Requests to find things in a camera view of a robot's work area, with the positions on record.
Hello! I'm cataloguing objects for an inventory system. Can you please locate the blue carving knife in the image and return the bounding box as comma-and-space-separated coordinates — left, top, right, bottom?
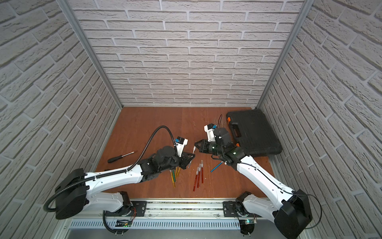
210, 162, 223, 173

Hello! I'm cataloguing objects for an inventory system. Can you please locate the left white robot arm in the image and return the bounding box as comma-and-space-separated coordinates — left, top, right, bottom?
43, 146, 195, 220

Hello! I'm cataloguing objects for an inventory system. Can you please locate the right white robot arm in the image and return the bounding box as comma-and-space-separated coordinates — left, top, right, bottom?
195, 123, 313, 239

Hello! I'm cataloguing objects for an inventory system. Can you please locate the red carving knife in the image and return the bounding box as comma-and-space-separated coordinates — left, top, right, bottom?
197, 164, 202, 188
193, 167, 200, 192
199, 160, 204, 184

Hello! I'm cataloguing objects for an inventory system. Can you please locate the black plastic tool case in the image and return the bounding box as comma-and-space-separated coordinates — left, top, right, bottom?
226, 109, 283, 157

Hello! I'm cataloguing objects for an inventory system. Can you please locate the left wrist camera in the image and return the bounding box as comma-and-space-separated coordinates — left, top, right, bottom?
175, 136, 188, 157

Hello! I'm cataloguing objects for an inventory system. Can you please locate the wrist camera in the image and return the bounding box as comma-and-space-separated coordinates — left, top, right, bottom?
175, 136, 188, 157
204, 123, 217, 142

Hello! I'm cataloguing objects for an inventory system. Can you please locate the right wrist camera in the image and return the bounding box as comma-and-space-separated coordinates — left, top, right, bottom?
204, 123, 217, 142

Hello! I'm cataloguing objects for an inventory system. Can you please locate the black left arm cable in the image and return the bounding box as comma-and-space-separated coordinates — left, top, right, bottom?
43, 125, 175, 213

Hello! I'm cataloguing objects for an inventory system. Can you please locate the black handled screwdriver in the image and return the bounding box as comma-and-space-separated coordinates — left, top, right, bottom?
107, 151, 135, 163

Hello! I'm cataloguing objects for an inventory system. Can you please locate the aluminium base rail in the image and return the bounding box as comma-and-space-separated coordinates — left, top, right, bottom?
52, 198, 288, 239

